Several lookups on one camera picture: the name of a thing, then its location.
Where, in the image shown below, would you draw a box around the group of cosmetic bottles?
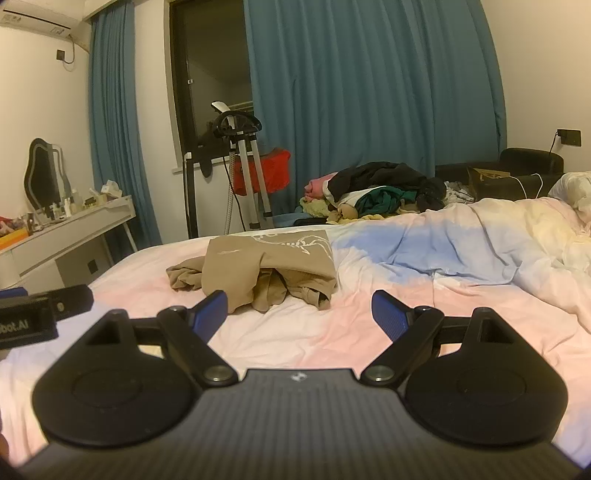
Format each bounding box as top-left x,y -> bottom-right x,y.
21,185 -> 100,232

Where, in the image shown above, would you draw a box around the small wall plug with cable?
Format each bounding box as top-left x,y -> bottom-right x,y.
56,39 -> 79,65

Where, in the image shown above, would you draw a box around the wavy vanity mirror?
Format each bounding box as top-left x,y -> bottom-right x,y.
24,137 -> 72,210

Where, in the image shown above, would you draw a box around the white air conditioner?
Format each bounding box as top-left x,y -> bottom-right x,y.
0,0 -> 90,38

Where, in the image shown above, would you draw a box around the cardboard box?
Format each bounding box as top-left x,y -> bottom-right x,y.
466,166 -> 511,200

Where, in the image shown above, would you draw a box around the pale yellow garment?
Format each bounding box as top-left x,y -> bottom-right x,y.
299,196 -> 345,222

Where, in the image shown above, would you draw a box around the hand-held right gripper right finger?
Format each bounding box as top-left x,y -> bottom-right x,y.
360,290 -> 518,387

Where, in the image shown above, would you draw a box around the pink garment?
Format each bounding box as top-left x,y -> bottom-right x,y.
304,173 -> 338,199

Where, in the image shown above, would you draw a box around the white charging cable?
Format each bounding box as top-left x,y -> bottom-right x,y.
510,173 -> 543,199

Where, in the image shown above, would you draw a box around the wide blue curtain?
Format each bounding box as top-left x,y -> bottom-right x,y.
244,0 -> 506,217

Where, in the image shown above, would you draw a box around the black clothes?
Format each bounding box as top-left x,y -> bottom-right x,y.
330,161 -> 446,213

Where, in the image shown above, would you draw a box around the white dressing table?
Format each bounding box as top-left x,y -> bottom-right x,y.
0,195 -> 137,296

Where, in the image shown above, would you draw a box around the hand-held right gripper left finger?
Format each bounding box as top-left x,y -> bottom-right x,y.
83,290 -> 240,387

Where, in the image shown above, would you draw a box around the green garment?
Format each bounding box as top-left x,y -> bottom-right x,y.
358,185 -> 416,215

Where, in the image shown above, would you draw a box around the white pillow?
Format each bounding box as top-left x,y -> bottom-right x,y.
547,172 -> 591,213

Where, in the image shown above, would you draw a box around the khaki printed garment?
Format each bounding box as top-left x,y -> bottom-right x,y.
166,229 -> 340,315

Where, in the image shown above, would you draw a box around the black armchair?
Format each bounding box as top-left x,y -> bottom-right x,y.
436,148 -> 565,201

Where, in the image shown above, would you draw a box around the black floor stand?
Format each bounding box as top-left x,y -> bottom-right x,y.
184,138 -> 232,239

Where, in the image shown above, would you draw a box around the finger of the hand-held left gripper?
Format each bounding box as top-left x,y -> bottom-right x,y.
28,285 -> 94,320

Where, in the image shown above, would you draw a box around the dark window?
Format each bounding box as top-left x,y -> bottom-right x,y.
168,0 -> 256,176

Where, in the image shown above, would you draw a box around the pastel tie-dye duvet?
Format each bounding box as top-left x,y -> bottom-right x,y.
0,196 -> 591,462

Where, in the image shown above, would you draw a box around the red bag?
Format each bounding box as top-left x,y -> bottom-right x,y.
232,148 -> 291,197

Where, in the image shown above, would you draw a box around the narrow blue curtain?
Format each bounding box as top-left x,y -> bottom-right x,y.
89,9 -> 162,252

